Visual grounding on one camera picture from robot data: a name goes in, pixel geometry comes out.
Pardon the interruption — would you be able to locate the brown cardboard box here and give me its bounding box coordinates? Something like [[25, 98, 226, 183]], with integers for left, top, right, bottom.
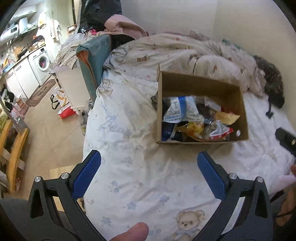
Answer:
[[155, 67, 249, 145]]

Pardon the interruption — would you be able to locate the yellow cheese chips bag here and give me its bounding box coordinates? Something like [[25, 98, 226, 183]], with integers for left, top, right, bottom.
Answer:
[[176, 121, 205, 142]]

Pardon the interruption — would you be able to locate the person's right hand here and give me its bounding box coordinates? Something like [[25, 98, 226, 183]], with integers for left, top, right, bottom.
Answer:
[[276, 165, 295, 226]]

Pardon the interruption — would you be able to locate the person's left hand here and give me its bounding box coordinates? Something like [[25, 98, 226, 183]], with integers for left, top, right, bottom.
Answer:
[[110, 222, 149, 241]]

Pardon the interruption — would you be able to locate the silver red snack bag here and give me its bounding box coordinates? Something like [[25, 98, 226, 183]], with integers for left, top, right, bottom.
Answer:
[[203, 120, 234, 142]]

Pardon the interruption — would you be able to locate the dark patterned garment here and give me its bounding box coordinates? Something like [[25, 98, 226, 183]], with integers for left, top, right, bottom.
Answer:
[[254, 55, 285, 119]]

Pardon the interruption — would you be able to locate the white teddy print bedsheet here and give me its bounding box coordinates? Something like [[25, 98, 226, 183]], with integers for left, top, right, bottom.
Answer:
[[83, 70, 295, 240]]

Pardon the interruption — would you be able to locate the yellow striped snack bag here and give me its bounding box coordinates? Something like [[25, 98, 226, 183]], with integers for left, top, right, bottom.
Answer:
[[214, 111, 240, 126]]

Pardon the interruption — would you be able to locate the wooden chair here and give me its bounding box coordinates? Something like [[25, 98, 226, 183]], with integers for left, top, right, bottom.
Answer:
[[1, 120, 29, 192]]

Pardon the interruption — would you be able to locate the red white shopping bag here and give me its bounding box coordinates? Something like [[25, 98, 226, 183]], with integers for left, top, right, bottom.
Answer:
[[50, 89, 76, 120]]

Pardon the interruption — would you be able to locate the floor rug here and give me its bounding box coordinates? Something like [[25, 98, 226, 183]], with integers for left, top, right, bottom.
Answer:
[[26, 78, 56, 107]]

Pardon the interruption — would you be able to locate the white cabinet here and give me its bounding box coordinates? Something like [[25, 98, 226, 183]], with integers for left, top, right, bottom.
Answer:
[[4, 58, 39, 99]]

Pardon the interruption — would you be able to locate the white washing machine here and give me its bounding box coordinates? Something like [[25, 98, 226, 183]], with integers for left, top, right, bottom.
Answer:
[[28, 46, 51, 86]]

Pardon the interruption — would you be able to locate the teal orange cushion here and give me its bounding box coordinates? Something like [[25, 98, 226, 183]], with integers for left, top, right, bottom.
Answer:
[[76, 35, 111, 103]]

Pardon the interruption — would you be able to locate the beige checkered quilt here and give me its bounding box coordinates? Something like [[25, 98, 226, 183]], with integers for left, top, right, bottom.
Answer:
[[103, 33, 266, 97]]

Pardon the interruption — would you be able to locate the pink cloth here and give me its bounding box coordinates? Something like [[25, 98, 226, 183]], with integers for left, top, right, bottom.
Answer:
[[97, 14, 149, 39]]

